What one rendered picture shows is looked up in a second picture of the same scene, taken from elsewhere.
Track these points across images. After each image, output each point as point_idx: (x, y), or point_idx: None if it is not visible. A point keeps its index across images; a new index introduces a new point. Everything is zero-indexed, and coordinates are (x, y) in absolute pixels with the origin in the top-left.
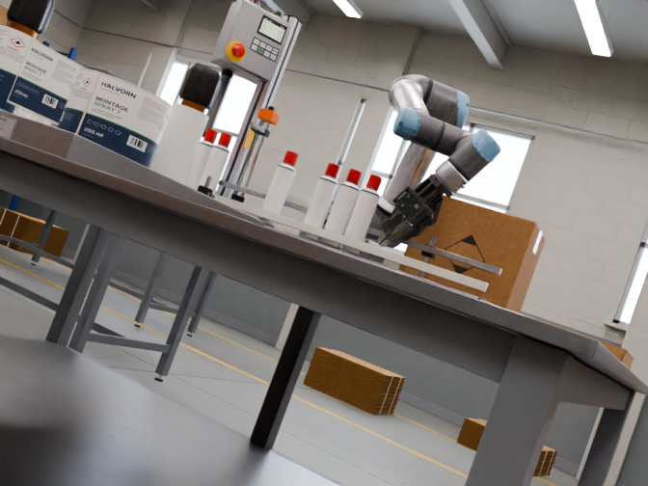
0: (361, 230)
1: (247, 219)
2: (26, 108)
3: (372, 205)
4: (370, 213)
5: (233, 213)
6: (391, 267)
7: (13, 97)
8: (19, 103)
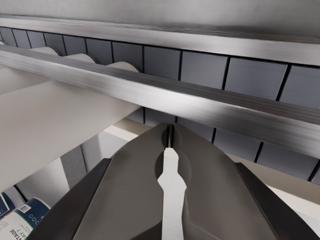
0: (100, 131)
1: (65, 157)
2: (4, 202)
3: (5, 184)
4: (42, 160)
5: (72, 179)
6: (261, 165)
7: (4, 210)
8: (5, 206)
